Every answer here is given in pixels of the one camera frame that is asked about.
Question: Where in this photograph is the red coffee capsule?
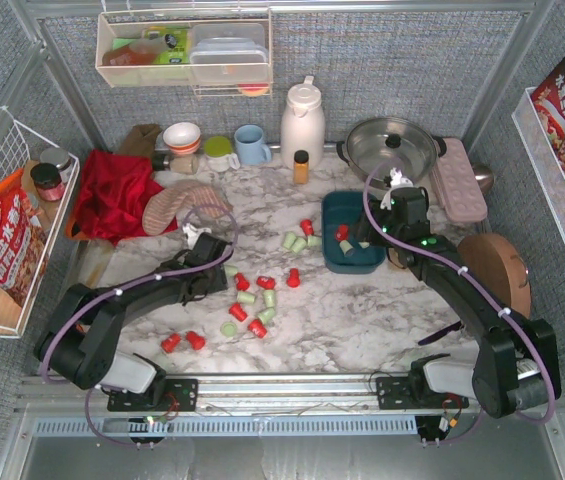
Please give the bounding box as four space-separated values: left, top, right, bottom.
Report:
185 331 206 351
300 219 314 237
160 333 181 354
286 268 301 288
234 273 250 291
335 224 349 242
256 276 276 290
228 302 248 322
248 319 268 339

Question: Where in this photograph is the white striped bowl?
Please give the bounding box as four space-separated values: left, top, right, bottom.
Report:
163 122 201 155

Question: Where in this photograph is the white thermos jug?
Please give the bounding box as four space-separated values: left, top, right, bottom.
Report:
280 75 326 169

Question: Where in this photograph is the red cloth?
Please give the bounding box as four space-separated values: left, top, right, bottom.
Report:
65 150 164 245

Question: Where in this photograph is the pink egg tray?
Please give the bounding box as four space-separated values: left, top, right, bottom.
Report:
430 136 488 223

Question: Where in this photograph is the stainless steel pot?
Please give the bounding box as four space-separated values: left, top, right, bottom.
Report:
335 117 447 190

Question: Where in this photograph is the orange spice bottle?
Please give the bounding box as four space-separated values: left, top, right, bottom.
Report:
293 150 309 184

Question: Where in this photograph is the green lidded cup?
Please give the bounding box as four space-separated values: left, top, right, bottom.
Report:
203 136 240 173

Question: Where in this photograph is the white right wall basket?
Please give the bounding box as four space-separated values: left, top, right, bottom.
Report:
511 87 565 247

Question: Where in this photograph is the blue mug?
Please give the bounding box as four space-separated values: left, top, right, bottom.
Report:
234 125 272 166

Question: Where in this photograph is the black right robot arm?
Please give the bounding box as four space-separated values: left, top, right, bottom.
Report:
356 187 561 424

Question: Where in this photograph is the purple cable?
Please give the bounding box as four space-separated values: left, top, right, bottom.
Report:
36 203 239 446
363 161 558 446

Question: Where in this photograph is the teal plastic storage basket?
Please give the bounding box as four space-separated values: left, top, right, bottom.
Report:
321 191 386 275

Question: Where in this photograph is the dark lidded jar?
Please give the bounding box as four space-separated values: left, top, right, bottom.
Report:
30 163 65 202

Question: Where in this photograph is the silver lidded jar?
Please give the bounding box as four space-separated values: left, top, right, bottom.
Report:
39 147 73 183

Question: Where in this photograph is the striped pink oven mitt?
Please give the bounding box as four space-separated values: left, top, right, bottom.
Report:
142 180 233 236

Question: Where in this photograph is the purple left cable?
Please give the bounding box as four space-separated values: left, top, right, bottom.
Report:
36 203 239 446

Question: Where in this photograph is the round wooden board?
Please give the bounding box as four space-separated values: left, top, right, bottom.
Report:
457 233 531 319

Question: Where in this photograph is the metal bowl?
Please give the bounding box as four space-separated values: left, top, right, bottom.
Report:
472 164 495 195

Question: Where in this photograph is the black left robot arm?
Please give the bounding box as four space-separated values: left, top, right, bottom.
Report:
33 233 232 396

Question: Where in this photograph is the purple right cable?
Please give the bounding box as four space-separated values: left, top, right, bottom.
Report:
363 161 558 446

